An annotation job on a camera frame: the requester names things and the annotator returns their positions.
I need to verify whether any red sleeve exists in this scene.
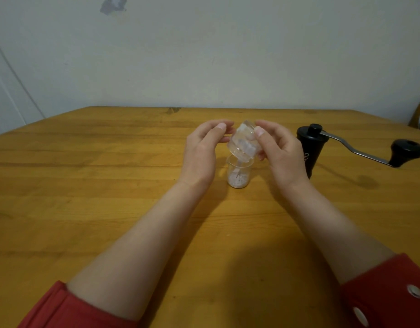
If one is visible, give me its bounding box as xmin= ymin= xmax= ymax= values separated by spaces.
xmin=18 ymin=280 xmax=139 ymax=328
xmin=340 ymin=253 xmax=420 ymax=328

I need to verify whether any person's left forearm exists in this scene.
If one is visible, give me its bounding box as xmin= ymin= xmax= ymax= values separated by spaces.
xmin=66 ymin=182 xmax=214 ymax=322

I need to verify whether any clear plastic cup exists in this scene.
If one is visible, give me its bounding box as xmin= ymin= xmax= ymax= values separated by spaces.
xmin=225 ymin=154 xmax=254 ymax=190

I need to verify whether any red right sleeve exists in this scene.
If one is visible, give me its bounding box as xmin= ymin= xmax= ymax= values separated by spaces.
xmin=340 ymin=253 xmax=420 ymax=328

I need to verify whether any person's right hand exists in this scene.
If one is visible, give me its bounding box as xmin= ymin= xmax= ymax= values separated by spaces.
xmin=253 ymin=119 xmax=312 ymax=199

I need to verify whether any person's right forearm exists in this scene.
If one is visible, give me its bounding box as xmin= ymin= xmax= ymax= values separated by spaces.
xmin=282 ymin=179 xmax=397 ymax=286

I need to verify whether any person's left hand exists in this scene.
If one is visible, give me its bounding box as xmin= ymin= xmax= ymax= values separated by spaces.
xmin=177 ymin=119 xmax=236 ymax=199

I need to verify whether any clear grinder jar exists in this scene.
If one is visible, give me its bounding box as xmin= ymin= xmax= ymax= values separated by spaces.
xmin=227 ymin=120 xmax=258 ymax=164

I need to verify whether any red left sleeve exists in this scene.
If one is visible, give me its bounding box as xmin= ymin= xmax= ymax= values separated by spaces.
xmin=18 ymin=280 xmax=139 ymax=328

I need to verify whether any black hand grinder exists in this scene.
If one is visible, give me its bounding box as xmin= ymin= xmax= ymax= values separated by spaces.
xmin=296 ymin=123 xmax=420 ymax=179

